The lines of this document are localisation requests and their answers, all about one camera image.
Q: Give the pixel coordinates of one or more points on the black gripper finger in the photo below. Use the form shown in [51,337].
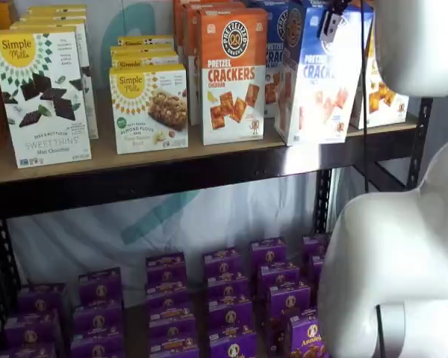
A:
[331,26]

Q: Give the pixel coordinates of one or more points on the blue white pretzel crackers box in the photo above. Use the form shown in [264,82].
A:
[321,93]
[274,56]

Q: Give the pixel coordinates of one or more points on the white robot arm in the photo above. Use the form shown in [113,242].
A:
[395,242]

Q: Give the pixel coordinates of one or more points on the white orange crackers box right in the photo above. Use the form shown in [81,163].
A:
[384,104]

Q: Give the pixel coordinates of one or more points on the orange cheddar pretzel crackers box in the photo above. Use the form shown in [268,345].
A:
[178,30]
[190,74]
[231,93]

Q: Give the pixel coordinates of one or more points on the Simple Mills almond bars box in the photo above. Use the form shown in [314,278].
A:
[142,49]
[142,60]
[145,40]
[145,123]

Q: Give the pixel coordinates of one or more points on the purple Annie's box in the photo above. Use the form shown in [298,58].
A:
[231,345]
[227,291]
[100,287]
[31,328]
[97,347]
[229,317]
[168,298]
[99,318]
[269,253]
[280,277]
[316,268]
[166,270]
[313,246]
[223,264]
[306,335]
[173,347]
[171,322]
[287,302]
[28,351]
[41,298]

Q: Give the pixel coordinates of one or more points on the wooden shelf board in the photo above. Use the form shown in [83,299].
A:
[134,160]

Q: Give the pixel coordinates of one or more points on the Simple Mills Sweet Thins box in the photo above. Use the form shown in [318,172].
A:
[56,8]
[89,93]
[41,112]
[52,19]
[54,13]

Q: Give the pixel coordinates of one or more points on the translucent plastic backdrop sheet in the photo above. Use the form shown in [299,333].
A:
[78,238]

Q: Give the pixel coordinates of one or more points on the black metal shelf frame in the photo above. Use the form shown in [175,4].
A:
[171,182]

